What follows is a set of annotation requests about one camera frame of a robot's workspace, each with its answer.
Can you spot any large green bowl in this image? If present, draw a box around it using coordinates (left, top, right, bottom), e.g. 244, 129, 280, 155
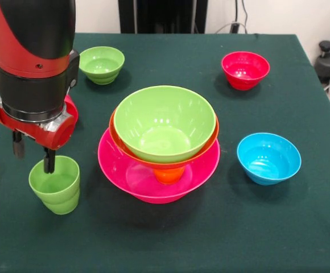
113, 85, 217, 164

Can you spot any large orange bowl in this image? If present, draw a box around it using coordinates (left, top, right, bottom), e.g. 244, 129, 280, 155
109, 107, 220, 171

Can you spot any small blue bowl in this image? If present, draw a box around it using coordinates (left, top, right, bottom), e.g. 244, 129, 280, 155
237, 133, 302, 186

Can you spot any large pink bowl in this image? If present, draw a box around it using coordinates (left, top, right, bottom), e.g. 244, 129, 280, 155
97, 127, 221, 204

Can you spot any green cup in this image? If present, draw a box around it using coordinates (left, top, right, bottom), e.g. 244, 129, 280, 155
28, 155, 81, 216

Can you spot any small green bowl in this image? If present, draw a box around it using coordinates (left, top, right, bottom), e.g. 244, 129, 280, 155
79, 46, 125, 85

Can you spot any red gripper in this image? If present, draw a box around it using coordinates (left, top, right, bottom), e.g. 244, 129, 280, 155
0, 98, 79, 174

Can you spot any small red bowl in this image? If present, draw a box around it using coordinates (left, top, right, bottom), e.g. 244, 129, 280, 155
221, 51, 271, 91

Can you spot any red cup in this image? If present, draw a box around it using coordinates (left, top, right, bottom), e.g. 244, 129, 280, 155
64, 94, 79, 126

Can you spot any black wall cable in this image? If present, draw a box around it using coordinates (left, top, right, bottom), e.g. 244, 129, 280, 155
240, 0, 250, 25

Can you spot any orange cup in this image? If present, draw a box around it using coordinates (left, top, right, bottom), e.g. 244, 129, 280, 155
153, 166, 185, 185

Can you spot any dark green tablecloth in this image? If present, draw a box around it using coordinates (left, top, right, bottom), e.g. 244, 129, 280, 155
0, 32, 330, 273

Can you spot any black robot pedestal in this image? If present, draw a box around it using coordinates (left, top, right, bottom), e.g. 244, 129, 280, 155
118, 0, 208, 34

